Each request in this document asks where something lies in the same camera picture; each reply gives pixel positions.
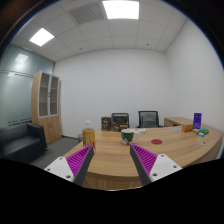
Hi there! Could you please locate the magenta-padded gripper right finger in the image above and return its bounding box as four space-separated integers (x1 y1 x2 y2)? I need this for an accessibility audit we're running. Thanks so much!
129 143 184 186

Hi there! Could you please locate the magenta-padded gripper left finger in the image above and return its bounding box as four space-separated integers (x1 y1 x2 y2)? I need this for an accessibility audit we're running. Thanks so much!
43 144 96 187

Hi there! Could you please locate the yellow-labelled tea drink bottle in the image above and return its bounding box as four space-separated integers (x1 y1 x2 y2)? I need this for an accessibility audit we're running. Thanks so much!
82 120 97 154

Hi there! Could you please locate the printed white leaflet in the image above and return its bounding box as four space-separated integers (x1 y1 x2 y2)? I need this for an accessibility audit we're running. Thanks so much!
133 127 148 135

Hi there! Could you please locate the green white-lined mug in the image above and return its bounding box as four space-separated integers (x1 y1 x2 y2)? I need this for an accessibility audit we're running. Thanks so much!
120 128 139 146

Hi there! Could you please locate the black mesh-back office chair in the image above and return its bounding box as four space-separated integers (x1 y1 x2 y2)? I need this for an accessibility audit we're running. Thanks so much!
135 110 164 129

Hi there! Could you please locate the wide dark brown box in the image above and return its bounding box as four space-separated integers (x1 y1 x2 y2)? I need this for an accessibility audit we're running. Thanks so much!
111 113 130 133

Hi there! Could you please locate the wooden glass-door shelf cabinet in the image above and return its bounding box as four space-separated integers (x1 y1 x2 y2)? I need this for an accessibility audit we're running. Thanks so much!
30 70 63 145

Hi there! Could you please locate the tall dark brown box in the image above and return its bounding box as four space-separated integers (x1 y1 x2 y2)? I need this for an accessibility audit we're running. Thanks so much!
100 116 113 132

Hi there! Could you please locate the wooden side desk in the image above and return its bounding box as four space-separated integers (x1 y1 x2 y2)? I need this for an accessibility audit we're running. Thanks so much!
163 116 194 128

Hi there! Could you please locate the black leather sofa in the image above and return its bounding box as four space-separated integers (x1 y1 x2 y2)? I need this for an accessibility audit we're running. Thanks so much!
0 122 48 164

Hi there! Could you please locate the purple upright box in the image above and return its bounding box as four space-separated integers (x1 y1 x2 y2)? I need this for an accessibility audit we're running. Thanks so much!
192 112 203 131

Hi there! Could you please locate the square ceiling light panel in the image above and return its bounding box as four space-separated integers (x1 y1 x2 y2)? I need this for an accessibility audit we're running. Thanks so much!
101 0 140 20
28 27 55 47

